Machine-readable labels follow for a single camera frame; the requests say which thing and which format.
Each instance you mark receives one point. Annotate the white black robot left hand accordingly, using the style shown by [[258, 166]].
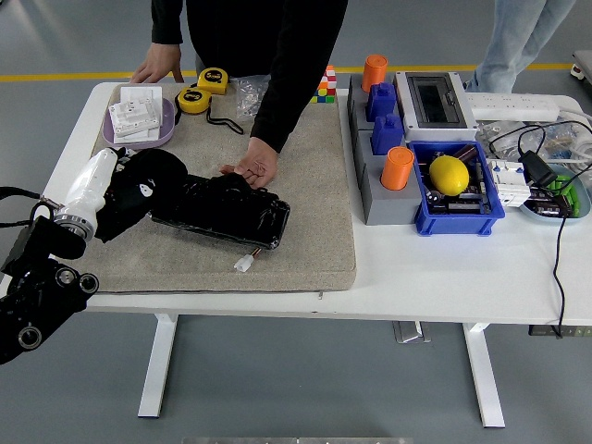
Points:
[[90, 185]]

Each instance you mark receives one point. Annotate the person's left hand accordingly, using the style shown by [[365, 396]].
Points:
[[259, 162]]

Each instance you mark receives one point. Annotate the person's right hand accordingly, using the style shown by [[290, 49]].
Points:
[[159, 62]]

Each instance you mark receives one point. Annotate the black glossy panel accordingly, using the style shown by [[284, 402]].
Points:
[[231, 217]]

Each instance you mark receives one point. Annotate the black rag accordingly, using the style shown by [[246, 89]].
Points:
[[157, 168]]

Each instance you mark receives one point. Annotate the person's left forearm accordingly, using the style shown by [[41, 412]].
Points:
[[287, 102]]

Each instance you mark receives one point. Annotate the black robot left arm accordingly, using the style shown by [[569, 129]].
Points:
[[41, 296]]

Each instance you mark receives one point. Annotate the person's right forearm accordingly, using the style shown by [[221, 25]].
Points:
[[166, 20]]

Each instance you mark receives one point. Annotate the black desk control panel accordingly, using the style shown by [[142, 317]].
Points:
[[546, 330]]

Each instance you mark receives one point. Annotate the grey-brown mat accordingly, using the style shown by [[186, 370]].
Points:
[[300, 208]]

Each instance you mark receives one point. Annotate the purple tray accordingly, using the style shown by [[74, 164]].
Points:
[[167, 125]]

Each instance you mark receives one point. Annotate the clear bag of white parts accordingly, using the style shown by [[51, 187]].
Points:
[[245, 99]]

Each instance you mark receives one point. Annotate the person's torso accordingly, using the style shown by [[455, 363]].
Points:
[[240, 32]]

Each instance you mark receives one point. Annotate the colourful puzzle cube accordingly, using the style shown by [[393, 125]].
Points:
[[326, 90]]

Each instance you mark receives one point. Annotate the blue block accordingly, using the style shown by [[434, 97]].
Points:
[[387, 134], [381, 102]]

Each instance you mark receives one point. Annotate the grey block holder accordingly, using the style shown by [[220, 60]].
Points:
[[388, 205]]

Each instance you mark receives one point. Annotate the orange cylinder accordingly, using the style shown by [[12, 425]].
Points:
[[397, 168], [373, 71]]

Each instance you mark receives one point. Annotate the grey distribution box with window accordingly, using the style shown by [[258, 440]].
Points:
[[435, 102]]

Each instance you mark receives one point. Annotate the yellow lemon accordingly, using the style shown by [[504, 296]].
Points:
[[448, 175]]

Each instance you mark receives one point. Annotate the white table leg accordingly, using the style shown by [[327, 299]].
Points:
[[157, 370], [483, 379]]

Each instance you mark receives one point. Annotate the black circuit module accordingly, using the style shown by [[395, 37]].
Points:
[[458, 203]]

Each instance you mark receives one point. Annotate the blue plastic bin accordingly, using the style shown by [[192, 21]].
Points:
[[453, 224]]

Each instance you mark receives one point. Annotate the brown cylindrical capacitor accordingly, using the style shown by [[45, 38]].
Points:
[[466, 152]]

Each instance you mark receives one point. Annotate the grey metal plate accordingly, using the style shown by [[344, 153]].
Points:
[[409, 333]]

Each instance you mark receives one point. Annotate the clear bag of metal parts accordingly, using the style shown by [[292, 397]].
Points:
[[501, 136]]

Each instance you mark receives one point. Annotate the white circuit breaker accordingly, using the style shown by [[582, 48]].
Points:
[[506, 185]]

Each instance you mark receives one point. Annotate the white power strip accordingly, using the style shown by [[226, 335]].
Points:
[[509, 106]]

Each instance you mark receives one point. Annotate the black power adapter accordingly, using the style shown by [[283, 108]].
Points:
[[538, 168]]

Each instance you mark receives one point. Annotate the person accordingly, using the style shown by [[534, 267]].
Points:
[[513, 41]]

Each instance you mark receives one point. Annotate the black relay module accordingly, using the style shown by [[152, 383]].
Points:
[[548, 205]]

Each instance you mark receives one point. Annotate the clear bag of blue parts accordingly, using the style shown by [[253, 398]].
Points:
[[562, 141]]

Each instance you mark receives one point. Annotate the green terminal block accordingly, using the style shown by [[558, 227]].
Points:
[[573, 196]]

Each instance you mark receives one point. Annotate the light-blue tray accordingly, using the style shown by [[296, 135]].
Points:
[[583, 203]]

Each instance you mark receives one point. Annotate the white cart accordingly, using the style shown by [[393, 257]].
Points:
[[585, 69]]

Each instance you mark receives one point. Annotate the white wall switch plate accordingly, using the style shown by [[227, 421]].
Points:
[[134, 118], [139, 137], [139, 94]]

